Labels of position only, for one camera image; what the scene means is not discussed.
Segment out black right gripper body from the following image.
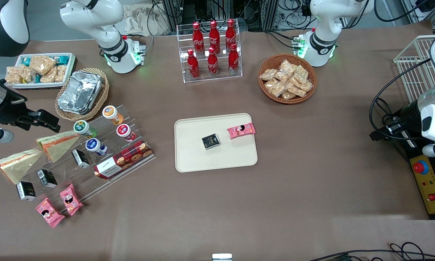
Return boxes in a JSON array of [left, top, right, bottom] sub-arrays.
[[0, 86, 41, 129]]

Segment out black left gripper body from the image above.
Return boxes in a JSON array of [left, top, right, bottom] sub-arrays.
[[393, 101, 423, 137]]

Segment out triangle sandwich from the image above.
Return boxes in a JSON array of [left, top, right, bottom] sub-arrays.
[[36, 131, 81, 162], [0, 148, 43, 185]]

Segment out white rectangular snack tray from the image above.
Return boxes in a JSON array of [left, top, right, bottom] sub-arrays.
[[7, 53, 76, 90]]

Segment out beige plastic serving tray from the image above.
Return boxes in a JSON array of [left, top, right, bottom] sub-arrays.
[[174, 113, 258, 173]]

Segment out green lid cup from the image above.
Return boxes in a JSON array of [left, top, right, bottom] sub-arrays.
[[73, 120, 98, 139]]

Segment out silver foil container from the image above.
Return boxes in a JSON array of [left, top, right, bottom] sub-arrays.
[[57, 71, 103, 115]]

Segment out small black snack box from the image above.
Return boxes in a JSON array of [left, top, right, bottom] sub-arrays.
[[37, 169, 58, 189], [71, 149, 90, 169], [202, 134, 221, 150], [16, 181, 37, 201]]

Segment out blue lid cup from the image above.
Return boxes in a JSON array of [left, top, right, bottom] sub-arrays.
[[85, 138, 108, 156]]

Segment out clear acrylic tiered stand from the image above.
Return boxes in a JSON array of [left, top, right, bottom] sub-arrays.
[[8, 104, 156, 214]]

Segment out oval wicker basket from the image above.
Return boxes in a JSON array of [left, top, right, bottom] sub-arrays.
[[55, 68, 110, 122]]

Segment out orange lid cup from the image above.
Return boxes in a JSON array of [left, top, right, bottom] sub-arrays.
[[102, 105, 124, 125]]

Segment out yellow emergency stop box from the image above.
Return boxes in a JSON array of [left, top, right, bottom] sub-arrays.
[[410, 154, 435, 214]]

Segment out red lid cup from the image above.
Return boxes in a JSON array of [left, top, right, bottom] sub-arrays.
[[116, 124, 136, 142]]

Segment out pink snack packet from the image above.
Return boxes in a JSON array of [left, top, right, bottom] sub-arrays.
[[60, 184, 84, 216], [227, 123, 256, 140], [35, 198, 66, 228]]

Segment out red plaid cookie box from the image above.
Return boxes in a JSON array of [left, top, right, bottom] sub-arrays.
[[94, 140, 154, 180]]

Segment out round wicker basket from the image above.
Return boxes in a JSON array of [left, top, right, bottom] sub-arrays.
[[258, 54, 318, 105]]

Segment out crumpled beige cloth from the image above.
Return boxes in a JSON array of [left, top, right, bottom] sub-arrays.
[[123, 3, 171, 37]]

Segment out red cola bottle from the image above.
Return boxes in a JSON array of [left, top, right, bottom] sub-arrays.
[[192, 22, 204, 55], [207, 47, 219, 77], [228, 44, 240, 75], [225, 19, 237, 51], [187, 50, 200, 79], [209, 20, 220, 54]]

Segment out clear acrylic bottle rack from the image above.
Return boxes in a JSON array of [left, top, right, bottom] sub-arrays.
[[177, 20, 243, 84]]

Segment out black looping cable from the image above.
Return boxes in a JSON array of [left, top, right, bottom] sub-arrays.
[[369, 58, 432, 142]]

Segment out white wire basket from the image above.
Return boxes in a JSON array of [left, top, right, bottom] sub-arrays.
[[393, 35, 435, 104]]

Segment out black floor cable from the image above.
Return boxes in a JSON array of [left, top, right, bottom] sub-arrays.
[[308, 242, 435, 261]]

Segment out aluminium equipment frame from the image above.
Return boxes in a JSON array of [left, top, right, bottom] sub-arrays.
[[152, 0, 312, 32]]

